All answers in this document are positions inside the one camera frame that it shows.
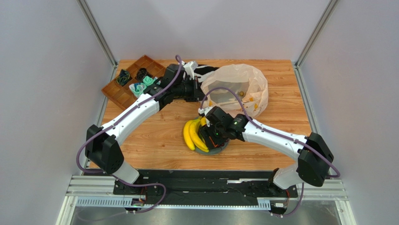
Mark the translucent plastic bag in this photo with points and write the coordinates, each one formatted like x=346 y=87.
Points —
x=222 y=87

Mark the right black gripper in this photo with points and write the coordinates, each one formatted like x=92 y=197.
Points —
x=210 y=137

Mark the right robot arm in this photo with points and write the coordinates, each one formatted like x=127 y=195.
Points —
x=312 y=157

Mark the wooden compartment tray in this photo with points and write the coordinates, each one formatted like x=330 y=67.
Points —
x=121 y=95

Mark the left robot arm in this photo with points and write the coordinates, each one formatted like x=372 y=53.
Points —
x=102 y=146

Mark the green orange mango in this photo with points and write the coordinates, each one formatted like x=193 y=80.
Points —
x=210 y=144

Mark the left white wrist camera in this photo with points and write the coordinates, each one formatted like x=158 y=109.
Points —
x=190 y=67

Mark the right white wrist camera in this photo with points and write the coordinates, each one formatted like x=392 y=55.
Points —
x=204 y=111

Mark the black rolled sock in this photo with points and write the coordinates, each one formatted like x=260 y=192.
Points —
x=141 y=74

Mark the yellow banana bunch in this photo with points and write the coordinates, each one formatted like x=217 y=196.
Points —
x=191 y=136

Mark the yellow bell pepper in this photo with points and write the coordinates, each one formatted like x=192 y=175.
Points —
x=203 y=121

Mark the teal rolled socks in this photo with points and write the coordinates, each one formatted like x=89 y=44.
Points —
x=138 y=88

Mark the zebra striped towel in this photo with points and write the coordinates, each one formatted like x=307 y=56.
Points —
x=202 y=72

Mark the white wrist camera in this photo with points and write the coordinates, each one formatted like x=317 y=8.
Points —
x=190 y=67
x=204 y=111

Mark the dark rolled sock left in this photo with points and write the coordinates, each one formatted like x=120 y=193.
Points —
x=123 y=78

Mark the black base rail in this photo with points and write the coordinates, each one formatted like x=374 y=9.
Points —
x=200 y=188

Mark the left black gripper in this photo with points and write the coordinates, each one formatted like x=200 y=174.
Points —
x=197 y=94

